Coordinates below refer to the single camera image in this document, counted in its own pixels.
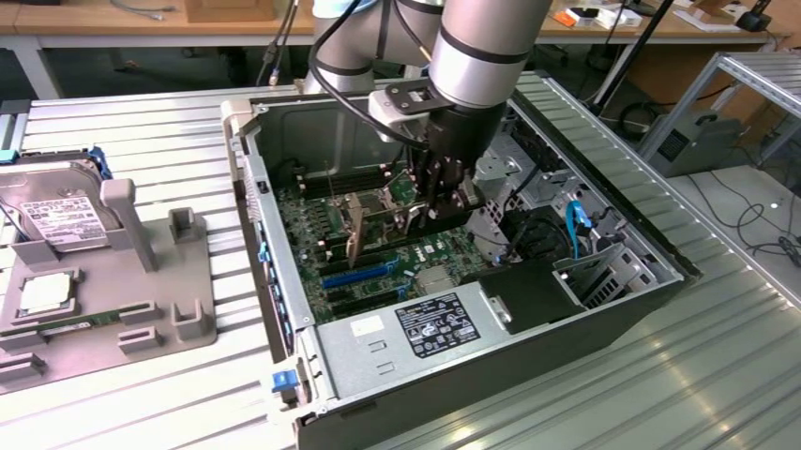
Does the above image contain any black cable tangle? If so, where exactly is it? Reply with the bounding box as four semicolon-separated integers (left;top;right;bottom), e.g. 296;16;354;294
690;171;801;269

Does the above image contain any silver hard disk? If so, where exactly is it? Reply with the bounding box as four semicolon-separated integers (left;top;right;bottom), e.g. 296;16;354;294
0;157;125;254

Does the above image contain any thin locking lever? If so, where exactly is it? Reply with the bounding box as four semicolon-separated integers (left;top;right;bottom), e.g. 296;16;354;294
324;158;343;203

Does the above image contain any aluminium profile frame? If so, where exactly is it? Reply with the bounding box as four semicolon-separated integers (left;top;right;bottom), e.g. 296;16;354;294
634;50;801;179

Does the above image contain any green graphics card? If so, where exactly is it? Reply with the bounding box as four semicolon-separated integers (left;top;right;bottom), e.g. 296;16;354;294
336;171;484;272

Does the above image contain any black RAM slot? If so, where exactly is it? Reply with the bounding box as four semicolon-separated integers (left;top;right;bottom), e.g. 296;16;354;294
302;177;384;197
299;166;387;185

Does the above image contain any grey box device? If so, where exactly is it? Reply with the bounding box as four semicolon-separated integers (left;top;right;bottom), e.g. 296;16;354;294
650;112;762;178

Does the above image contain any white flat box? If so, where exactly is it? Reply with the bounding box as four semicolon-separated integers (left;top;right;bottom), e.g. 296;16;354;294
593;7;643;28

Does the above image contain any wooden desk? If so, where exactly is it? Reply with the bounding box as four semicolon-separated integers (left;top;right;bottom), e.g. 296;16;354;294
0;0;793;99

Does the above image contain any long black expansion slot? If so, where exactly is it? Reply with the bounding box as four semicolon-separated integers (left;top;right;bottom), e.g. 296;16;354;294
316;255;402;278

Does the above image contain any black open PC case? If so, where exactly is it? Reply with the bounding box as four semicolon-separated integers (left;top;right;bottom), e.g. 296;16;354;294
219;82;702;450

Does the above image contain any silver CPU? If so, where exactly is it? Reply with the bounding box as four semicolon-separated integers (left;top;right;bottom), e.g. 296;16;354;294
16;274;73;313

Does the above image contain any black wire bundle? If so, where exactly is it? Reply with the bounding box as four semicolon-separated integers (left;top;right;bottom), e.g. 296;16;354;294
496;210;581;269

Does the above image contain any grey network cable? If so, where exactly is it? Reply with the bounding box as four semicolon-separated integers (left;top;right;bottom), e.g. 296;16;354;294
109;0;180;21

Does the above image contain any black tripod pole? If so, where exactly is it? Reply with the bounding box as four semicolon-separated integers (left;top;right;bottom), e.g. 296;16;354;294
590;0;677;107

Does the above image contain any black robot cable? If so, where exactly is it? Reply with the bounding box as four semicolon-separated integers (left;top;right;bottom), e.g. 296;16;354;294
308;0;439;152

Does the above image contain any silver power supply unit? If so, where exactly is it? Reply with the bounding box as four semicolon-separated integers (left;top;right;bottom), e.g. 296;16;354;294
315;280;511;399

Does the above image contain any black RAM stick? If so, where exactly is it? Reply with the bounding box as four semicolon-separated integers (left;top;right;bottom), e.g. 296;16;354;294
324;229;422;262

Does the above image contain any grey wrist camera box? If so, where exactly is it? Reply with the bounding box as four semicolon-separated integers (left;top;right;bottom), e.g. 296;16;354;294
367;80;452;142

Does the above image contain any green RAM stick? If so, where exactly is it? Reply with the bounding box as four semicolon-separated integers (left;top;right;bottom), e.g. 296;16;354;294
0;307;155;337

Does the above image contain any black plastic shroud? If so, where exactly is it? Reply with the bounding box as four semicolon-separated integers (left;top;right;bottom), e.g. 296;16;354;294
478;262;587;334

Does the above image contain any silver disk bay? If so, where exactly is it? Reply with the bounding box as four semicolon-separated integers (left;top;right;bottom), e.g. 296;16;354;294
550;233;685;311

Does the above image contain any silver drive cage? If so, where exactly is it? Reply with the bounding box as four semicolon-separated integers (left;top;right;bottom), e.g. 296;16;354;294
468;135;547;235

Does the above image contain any open cardboard tray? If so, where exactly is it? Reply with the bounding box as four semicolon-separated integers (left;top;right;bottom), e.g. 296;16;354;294
671;0;743;33

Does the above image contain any black webcam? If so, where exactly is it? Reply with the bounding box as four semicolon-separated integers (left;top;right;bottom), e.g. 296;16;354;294
734;0;775;33

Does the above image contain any hanging plug cable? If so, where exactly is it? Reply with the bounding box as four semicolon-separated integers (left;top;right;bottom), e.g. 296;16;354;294
259;0;303;88

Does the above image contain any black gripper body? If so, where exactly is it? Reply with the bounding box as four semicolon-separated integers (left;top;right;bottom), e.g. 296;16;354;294
424;100;508;165

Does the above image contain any short black expansion slot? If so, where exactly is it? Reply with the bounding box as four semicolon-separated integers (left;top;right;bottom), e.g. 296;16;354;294
328;288;402;308
330;297;406;319

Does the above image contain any silver chipset heatsink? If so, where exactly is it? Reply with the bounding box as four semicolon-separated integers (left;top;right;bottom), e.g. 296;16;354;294
416;267;455;287

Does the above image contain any blue disk caddy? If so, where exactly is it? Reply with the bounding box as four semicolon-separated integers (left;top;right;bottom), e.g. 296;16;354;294
0;144;113;184

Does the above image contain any green motherboard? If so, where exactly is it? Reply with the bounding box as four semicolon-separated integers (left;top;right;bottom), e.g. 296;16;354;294
274;161;495;324

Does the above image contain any grey parts rack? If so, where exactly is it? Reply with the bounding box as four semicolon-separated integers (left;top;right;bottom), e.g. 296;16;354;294
0;177;219;385

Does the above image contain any black and white device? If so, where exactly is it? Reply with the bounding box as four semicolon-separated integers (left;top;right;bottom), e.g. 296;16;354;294
566;7;603;27

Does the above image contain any blue case latch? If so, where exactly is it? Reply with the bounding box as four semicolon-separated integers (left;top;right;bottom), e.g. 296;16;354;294
270;368;299;393

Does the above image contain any blue wire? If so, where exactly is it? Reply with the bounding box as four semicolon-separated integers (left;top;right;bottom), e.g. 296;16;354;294
565;200;593;262

